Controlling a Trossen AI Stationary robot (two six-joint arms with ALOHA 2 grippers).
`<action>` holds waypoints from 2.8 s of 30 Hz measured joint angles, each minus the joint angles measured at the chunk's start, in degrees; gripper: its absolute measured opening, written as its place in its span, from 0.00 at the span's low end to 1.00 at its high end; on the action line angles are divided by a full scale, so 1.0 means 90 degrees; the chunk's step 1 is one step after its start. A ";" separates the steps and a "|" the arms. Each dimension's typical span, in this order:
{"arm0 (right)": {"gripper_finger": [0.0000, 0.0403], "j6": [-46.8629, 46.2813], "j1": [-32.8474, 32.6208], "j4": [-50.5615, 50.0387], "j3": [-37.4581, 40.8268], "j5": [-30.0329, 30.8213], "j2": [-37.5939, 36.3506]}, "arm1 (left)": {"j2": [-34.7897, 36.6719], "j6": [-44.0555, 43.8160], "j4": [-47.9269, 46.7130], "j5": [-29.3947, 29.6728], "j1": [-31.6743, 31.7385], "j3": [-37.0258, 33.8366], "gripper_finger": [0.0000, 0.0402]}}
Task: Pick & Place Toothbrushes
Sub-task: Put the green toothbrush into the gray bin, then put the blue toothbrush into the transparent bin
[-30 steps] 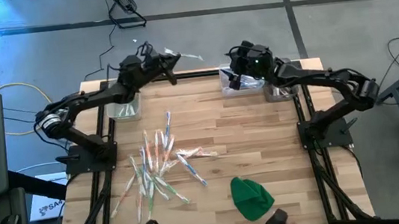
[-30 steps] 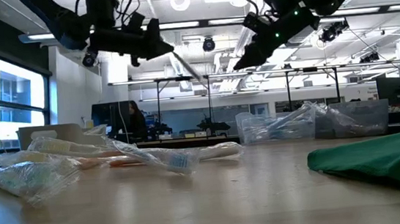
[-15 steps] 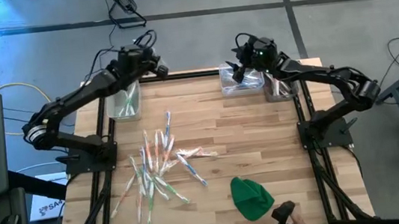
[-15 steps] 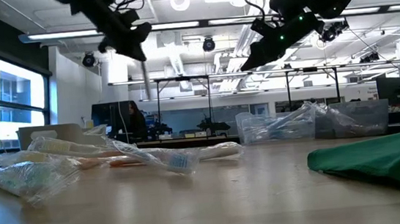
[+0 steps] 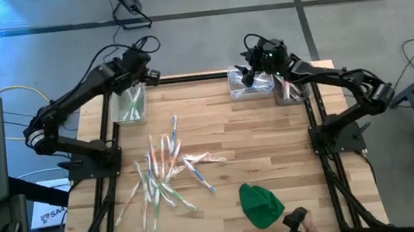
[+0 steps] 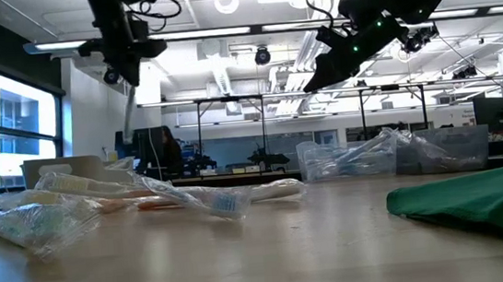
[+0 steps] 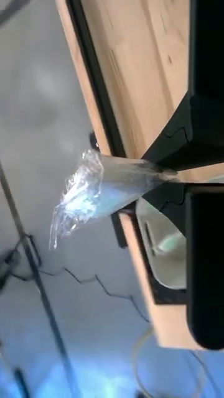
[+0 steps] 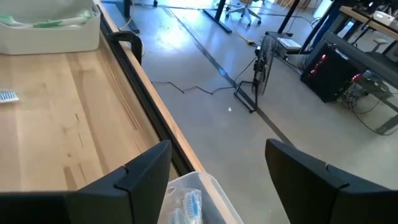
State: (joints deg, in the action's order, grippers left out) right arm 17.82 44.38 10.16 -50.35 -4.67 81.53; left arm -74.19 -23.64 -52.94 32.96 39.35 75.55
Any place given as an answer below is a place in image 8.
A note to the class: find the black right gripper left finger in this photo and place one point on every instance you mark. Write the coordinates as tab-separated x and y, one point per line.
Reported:
109	199

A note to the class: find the frosted white plastic bin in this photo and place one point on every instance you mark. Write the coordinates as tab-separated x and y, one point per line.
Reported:
46	40

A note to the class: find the black frame clamp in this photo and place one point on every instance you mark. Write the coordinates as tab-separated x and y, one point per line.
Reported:
136	42

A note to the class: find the grey rolling office chair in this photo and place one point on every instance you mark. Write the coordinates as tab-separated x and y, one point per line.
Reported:
245	11

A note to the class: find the clear plastic bin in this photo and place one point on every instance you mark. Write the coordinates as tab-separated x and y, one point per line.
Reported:
217	202

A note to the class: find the green toothbrush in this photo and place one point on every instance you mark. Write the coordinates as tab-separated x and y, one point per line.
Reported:
62	22
9	20

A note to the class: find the wooden top workbench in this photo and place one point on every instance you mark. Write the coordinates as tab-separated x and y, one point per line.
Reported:
373	62

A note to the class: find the black floor fan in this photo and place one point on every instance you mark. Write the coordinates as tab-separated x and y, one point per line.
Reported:
264	62

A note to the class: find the white flat box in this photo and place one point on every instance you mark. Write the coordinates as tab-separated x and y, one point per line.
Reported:
289	43

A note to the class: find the black computer tower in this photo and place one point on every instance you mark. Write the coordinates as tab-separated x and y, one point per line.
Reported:
329	74

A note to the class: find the black standing desk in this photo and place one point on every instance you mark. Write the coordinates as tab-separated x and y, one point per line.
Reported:
217	20

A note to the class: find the black floor bar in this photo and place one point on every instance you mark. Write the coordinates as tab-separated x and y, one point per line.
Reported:
133	28

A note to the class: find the blue toothbrush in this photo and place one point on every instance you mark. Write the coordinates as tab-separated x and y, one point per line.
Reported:
192	205
175	217
7	96

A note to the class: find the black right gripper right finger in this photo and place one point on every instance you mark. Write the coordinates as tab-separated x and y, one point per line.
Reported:
326	199

